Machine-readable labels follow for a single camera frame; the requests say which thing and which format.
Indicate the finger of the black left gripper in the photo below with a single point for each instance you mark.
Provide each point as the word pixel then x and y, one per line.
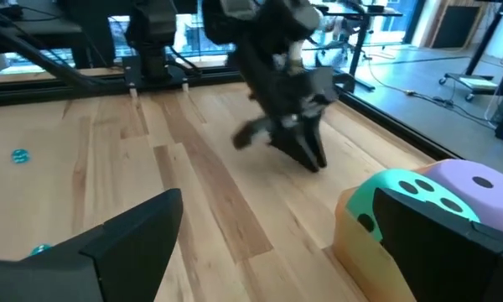
pixel 318 142
pixel 295 144

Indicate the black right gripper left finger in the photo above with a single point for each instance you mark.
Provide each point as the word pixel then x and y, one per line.
pixel 109 272

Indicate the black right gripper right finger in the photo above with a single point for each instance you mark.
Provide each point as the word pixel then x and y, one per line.
pixel 436 260

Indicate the large teal foam die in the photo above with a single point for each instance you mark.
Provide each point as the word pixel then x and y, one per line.
pixel 358 203

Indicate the orange translucent plastic bin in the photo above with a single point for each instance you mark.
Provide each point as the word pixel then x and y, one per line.
pixel 360 260

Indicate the large purple foam die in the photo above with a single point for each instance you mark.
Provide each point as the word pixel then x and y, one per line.
pixel 452 180

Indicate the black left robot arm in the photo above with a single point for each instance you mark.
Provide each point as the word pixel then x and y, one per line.
pixel 155 33

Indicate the small cyan translucent die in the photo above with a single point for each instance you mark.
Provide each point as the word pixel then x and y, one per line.
pixel 39 249
pixel 20 156

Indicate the black standing desk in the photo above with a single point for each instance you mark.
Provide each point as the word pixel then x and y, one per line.
pixel 359 50

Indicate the black rolling cart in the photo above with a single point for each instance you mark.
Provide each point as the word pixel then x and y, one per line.
pixel 478 81

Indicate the dark grey side desk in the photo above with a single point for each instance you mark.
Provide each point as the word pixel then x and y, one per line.
pixel 46 27

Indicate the black wall panel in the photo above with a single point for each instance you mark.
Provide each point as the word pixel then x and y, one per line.
pixel 454 27

